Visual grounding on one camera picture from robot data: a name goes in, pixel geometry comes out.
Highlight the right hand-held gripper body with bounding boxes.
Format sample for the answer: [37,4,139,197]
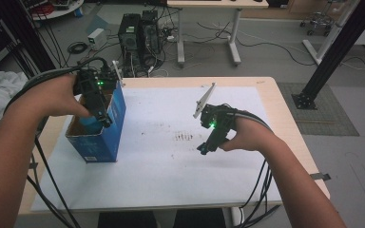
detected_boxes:
[192,82,237,132]

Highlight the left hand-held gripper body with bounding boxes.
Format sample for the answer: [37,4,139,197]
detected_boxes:
[73,60,125,96]

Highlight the blue cardboard box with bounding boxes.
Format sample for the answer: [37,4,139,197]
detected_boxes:
[65,80,127,164]

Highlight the person's right hand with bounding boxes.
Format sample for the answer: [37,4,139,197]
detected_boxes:
[219,117,288,153]

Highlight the person's left hand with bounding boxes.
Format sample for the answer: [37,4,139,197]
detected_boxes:
[18,73,91,119]

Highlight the small white box device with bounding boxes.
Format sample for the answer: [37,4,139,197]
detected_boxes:
[86,28,108,51]

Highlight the black computer tower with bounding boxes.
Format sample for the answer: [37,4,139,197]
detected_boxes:
[117,12,142,79]
[141,9,162,65]

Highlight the white table mat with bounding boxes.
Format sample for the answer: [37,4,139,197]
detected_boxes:
[29,85,283,213]

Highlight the round white table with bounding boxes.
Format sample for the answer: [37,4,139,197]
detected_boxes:
[22,0,85,22]

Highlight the light wooden table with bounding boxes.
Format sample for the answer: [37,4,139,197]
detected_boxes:
[18,76,331,217]

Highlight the grey tape strip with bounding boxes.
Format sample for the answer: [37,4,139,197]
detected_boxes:
[309,171,332,182]

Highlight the grey floor mat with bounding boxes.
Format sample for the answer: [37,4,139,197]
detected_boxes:
[277,82,360,137]

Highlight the white-legged desk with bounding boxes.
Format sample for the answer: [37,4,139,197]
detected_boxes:
[166,0,270,67]

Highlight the white stand leg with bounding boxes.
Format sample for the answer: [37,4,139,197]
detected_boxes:
[302,0,362,66]

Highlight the wheeled metal base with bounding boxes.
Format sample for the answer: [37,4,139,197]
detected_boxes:
[298,10,336,37]

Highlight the right gripper black cable bundle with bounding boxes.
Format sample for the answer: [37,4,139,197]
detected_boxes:
[221,104,281,228]

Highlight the gripper black cable bundle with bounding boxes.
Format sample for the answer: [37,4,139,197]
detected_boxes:
[221,104,281,228]
[3,56,112,228]

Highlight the coiled black cable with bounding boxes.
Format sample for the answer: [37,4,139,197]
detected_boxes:
[67,41,89,55]

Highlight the left gripper black cable bundle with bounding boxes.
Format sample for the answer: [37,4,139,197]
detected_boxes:
[3,56,112,228]

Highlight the black metal frame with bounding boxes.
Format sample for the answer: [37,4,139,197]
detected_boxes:
[0,0,66,80]

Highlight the black aluminium post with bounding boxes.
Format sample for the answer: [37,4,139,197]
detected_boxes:
[291,0,365,111]

